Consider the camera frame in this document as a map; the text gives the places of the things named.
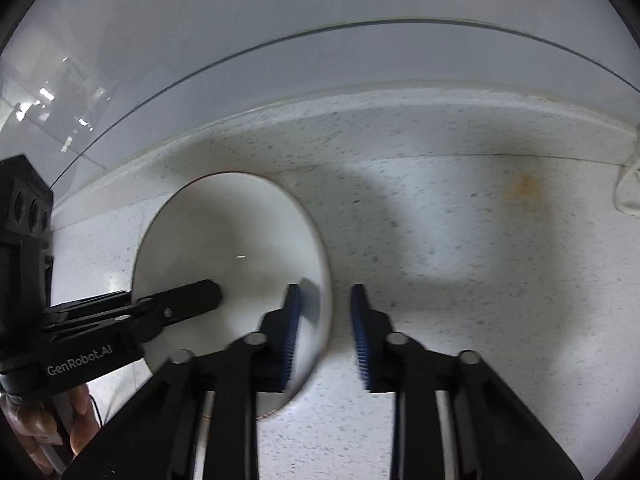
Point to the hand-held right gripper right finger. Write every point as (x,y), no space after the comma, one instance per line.
(360,340)

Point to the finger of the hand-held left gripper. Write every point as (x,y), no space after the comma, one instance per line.
(95,302)
(190,300)

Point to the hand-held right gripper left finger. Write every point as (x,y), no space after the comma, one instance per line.
(292,340)

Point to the white bowl with brown rim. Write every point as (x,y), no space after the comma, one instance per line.
(235,240)

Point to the person's left hand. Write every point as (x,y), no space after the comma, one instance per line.
(80,425)

